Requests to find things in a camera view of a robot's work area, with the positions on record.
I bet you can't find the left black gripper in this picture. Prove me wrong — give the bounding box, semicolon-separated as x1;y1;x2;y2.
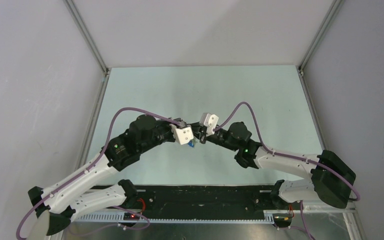
138;117;182;154

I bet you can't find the blue key tag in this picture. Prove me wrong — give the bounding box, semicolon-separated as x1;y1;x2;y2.
187;140;195;148

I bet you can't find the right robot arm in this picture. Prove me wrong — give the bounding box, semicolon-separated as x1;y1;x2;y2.
191;122;357;209

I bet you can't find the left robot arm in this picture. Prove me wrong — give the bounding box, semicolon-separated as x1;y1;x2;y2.
28;114;184;236

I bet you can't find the left controller board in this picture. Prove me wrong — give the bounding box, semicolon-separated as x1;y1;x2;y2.
123;212;141;222

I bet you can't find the controller board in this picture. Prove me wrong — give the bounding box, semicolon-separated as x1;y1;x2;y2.
123;212;141;222
273;215;292;229

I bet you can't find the right controller board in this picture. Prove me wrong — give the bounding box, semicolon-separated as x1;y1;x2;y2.
273;215;292;229

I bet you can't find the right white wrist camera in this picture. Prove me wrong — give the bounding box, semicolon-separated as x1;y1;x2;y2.
199;112;219;136

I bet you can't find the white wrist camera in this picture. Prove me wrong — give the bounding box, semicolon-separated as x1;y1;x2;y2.
199;112;219;136
170;119;194;145

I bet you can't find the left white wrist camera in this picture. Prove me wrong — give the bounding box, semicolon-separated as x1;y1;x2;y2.
170;119;194;145

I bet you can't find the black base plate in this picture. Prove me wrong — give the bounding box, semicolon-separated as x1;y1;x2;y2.
107;184;299;222

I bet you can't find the slotted cable duct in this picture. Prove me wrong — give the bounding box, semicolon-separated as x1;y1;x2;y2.
75;211;274;224

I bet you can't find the left aluminium frame post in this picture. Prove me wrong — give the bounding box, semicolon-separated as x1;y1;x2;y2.
63;0;109;76

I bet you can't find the aluminium frame post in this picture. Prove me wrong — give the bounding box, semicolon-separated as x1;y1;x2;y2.
63;0;109;76
297;0;345;77

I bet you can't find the right aluminium frame post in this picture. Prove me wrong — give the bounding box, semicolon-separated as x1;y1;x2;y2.
297;0;345;77

